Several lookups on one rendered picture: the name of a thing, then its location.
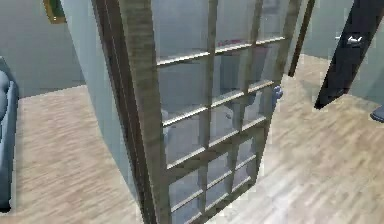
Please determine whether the blue-grey sofa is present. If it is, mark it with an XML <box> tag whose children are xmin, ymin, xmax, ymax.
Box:
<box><xmin>0</xmin><ymin>56</ymin><xmax>20</xmax><ymax>214</ymax></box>

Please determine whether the brown glass-paned room door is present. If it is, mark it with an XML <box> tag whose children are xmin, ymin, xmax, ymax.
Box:
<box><xmin>117</xmin><ymin>0</ymin><xmax>304</xmax><ymax>224</ymax></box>

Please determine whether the grey round door knob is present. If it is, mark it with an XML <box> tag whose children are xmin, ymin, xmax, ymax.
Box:
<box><xmin>271</xmin><ymin>85</ymin><xmax>284</xmax><ymax>108</ymax></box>

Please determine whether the black room door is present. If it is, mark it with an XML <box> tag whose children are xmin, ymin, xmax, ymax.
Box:
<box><xmin>313</xmin><ymin>0</ymin><xmax>384</xmax><ymax>110</ymax></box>

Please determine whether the dark blue round object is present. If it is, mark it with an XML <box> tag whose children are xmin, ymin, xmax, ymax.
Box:
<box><xmin>369</xmin><ymin>105</ymin><xmax>384</xmax><ymax>124</ymax></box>

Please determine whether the gold-framed green wall picture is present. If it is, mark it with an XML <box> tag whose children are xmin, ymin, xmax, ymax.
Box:
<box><xmin>42</xmin><ymin>0</ymin><xmax>67</xmax><ymax>25</ymax></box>

